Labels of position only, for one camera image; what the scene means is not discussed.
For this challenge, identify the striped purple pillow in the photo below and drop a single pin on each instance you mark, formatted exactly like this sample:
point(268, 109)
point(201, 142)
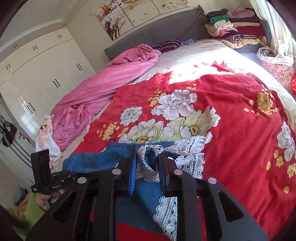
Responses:
point(171, 45)

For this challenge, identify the white wardrobe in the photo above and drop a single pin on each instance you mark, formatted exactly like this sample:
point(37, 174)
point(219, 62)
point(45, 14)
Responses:
point(33, 79)

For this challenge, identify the grey bed headboard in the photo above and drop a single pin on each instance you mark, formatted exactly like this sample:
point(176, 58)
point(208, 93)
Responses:
point(184, 25)

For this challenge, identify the pink white checked cloth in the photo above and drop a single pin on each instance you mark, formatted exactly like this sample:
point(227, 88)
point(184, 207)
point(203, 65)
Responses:
point(45, 141)

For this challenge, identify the floral wall painting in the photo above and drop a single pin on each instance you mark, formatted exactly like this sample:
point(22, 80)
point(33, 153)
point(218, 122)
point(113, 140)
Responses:
point(120, 16)

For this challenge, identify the white curtain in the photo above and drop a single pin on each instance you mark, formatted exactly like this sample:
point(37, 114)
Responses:
point(282, 40)

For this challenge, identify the left hand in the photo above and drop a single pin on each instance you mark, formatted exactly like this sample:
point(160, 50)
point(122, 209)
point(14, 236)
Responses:
point(46, 200)

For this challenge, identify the pink velvet sheet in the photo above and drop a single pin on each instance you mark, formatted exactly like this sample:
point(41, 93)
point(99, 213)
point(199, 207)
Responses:
point(74, 112)

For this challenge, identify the red floral blanket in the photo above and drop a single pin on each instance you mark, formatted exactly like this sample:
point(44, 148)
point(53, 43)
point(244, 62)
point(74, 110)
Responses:
point(231, 127)

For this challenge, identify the stack of folded clothes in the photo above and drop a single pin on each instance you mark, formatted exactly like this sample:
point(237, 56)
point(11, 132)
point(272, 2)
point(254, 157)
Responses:
point(238, 30)

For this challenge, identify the blue denim pants lace trim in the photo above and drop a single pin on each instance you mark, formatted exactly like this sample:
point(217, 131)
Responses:
point(145, 183)

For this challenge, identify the black camera box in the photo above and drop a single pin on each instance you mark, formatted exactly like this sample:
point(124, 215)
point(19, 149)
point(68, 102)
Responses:
point(41, 169)

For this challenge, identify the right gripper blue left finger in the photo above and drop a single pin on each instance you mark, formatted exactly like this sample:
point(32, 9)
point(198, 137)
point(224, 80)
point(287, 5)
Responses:
point(128, 167)

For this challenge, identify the bags hanging on door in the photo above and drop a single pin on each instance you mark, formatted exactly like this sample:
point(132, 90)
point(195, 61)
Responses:
point(9, 132)

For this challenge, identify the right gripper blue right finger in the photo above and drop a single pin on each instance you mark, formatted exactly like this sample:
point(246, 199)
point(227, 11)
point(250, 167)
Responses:
point(165, 169)

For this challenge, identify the floral fabric basket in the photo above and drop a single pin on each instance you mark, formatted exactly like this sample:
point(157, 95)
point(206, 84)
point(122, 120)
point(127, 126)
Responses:
point(281, 67)

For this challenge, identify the green sleeve left forearm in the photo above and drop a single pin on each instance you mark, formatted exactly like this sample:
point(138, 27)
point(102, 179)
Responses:
point(29, 212)

